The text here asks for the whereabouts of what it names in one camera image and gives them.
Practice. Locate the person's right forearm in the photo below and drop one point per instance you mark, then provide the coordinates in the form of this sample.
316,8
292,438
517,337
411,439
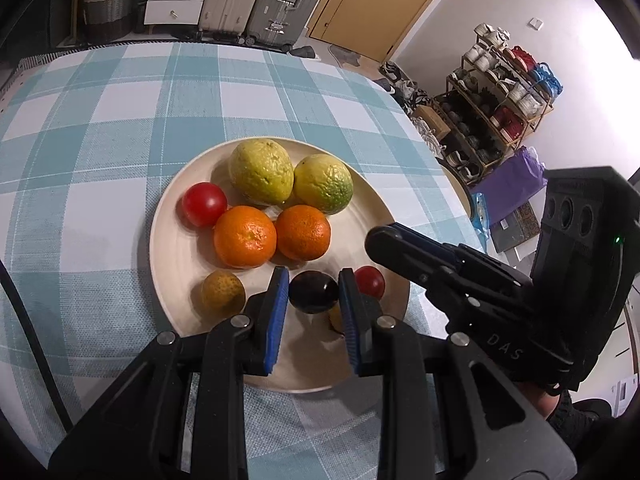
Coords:
575,420

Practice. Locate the metal shoe rack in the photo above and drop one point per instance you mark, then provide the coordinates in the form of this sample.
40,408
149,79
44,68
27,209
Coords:
492,110

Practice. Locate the large red tomato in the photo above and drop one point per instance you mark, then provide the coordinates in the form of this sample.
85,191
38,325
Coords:
204,205

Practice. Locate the grey suitcase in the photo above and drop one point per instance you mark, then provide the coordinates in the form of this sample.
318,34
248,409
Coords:
287,2

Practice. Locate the brown cardboard box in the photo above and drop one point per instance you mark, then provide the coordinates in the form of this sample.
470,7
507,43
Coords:
431,117

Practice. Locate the yellow-green citrus with green patch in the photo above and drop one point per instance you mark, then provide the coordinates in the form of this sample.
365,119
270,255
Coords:
322,182

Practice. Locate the woven wicker basket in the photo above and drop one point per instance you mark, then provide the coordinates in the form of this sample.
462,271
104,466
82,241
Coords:
110,2

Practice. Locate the patterned flat box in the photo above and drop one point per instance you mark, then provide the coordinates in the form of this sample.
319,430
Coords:
517,227

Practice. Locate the large yellow-green citrus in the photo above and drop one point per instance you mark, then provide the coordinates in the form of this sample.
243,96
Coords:
260,170

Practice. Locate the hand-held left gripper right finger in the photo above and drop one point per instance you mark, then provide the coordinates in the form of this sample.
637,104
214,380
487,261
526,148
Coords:
350,320

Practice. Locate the blue plastic bag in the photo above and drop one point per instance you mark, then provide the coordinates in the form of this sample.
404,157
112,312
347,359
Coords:
480,220

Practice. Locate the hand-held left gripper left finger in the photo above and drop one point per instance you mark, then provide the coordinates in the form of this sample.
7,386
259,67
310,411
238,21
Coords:
277,320

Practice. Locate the white wall switch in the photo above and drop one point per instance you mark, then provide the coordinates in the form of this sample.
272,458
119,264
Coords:
536,23

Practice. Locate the dark purple plum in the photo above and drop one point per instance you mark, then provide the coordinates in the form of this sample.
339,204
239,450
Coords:
312,291

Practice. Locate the orange mandarin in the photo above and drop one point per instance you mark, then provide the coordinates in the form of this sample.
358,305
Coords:
302,232
245,237

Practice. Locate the cream round plate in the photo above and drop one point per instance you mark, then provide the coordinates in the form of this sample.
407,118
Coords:
180,270

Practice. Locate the pile of shoes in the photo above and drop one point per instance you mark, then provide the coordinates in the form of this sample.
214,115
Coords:
402,87

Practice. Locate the wooden door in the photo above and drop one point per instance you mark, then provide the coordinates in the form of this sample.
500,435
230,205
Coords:
380,5

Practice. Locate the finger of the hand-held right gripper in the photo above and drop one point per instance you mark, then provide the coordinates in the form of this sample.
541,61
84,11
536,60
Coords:
480,272
400,255

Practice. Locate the small red tomato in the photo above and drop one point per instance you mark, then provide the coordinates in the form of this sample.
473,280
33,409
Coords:
369,281

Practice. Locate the purple plastic bag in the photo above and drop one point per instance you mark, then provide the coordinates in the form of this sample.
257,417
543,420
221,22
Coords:
510,185

